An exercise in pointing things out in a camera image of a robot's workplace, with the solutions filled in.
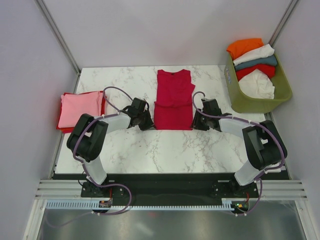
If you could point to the white folded shirt in bin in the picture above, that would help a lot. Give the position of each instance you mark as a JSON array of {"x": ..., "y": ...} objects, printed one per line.
[{"x": 261, "y": 52}]

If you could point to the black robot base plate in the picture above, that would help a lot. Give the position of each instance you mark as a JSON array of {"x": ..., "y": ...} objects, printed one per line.
[{"x": 165, "y": 188}]

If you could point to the left aluminium frame post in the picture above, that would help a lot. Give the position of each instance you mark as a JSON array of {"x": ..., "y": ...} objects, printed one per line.
[{"x": 58, "y": 35}]

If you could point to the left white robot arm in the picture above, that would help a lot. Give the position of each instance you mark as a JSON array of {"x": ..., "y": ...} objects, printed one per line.
[{"x": 88, "y": 136}]

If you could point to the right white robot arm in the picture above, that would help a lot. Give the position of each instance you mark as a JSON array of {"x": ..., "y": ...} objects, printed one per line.
[{"x": 264, "y": 147}]

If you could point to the crimson red t shirt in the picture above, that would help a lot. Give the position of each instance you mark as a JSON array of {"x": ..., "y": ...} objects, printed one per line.
[{"x": 173, "y": 108}]

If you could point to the teal shirt in bin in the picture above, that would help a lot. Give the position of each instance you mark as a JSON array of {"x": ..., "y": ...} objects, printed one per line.
[{"x": 271, "y": 60}]

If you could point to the aluminium frame post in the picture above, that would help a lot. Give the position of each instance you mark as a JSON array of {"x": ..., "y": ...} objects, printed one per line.
[
  {"x": 283, "y": 21},
  {"x": 58, "y": 35}
]

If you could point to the orange t shirt in bin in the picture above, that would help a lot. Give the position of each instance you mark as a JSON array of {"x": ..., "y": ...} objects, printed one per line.
[{"x": 240, "y": 47}]

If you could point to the olive green plastic bin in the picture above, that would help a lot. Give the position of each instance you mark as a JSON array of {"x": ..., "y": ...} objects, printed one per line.
[{"x": 242, "y": 103}]

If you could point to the pink t shirt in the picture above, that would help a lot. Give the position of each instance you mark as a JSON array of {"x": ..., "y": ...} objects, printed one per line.
[{"x": 80, "y": 110}]

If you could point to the crumpled white shirt in bin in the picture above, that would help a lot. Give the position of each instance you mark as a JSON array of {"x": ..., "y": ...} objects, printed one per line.
[{"x": 257, "y": 85}]

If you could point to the white slotted cable duct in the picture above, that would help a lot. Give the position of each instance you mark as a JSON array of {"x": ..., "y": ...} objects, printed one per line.
[{"x": 100, "y": 205}]

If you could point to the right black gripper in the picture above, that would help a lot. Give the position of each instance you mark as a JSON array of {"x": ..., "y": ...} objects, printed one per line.
[{"x": 196, "y": 124}]

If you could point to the right aluminium frame post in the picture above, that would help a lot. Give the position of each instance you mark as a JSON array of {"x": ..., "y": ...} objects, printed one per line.
[{"x": 283, "y": 21}]

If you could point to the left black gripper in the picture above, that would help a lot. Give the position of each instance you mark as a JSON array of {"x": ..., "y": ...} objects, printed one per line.
[{"x": 149, "y": 123}]

